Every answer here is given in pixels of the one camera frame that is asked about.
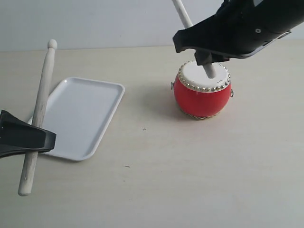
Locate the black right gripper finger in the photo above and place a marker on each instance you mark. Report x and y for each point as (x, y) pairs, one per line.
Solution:
(224, 57)
(239, 27)

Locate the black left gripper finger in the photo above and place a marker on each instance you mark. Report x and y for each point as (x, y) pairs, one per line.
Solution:
(4, 154)
(19, 136)

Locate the white drumstick with ball tip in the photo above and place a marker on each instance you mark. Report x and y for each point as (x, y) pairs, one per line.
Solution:
(30, 160)

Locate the small red drum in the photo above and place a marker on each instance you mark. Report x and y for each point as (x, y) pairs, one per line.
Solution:
(199, 96)

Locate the white rectangular plastic tray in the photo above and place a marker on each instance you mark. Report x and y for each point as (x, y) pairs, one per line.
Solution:
(79, 111)

